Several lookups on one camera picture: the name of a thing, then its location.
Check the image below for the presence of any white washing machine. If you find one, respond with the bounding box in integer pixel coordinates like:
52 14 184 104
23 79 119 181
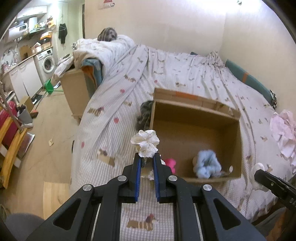
34 47 56 85

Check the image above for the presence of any grey striped plush toy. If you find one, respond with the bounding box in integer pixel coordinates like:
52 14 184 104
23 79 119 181
97 27 117 42

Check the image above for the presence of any yellow wooden chair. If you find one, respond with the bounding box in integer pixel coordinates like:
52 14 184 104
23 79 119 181
0 116 28 189

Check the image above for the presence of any checkered dog-print bedsheet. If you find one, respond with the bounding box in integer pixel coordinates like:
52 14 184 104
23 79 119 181
69 44 296 241

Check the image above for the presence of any open brown cardboard box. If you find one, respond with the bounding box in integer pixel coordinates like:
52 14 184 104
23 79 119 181
150 88 242 184

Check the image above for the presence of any white kitchen cabinet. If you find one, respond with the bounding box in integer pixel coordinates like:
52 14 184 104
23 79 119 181
9 58 43 101

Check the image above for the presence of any white folded duvet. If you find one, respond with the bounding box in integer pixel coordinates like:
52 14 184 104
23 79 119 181
51 35 135 85

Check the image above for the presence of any teal bolster pillow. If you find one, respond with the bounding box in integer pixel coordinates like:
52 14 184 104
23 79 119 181
225 59 277 109

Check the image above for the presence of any black hanging garment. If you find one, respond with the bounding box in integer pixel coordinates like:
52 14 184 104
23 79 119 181
58 24 68 44

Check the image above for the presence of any green dustpan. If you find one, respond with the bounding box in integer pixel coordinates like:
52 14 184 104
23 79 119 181
44 79 63 94

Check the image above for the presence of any brown bedside cardboard box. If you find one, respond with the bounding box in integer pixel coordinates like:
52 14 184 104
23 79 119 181
60 69 96 123

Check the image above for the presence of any blue fluffy plush scrunchie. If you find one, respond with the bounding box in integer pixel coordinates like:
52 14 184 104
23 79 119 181
192 150 222 179

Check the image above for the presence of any pink rubber duck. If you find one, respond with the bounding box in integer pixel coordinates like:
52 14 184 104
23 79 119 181
164 158 177 174

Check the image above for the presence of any clear googly-eye toy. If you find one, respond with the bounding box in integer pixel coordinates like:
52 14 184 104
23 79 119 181
220 166 233 177

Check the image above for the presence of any dark striped cloth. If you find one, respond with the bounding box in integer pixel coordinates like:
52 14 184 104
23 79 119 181
136 100 154 131

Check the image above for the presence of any pink crumpled cloth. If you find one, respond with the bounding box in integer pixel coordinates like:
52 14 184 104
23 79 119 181
269 110 295 174

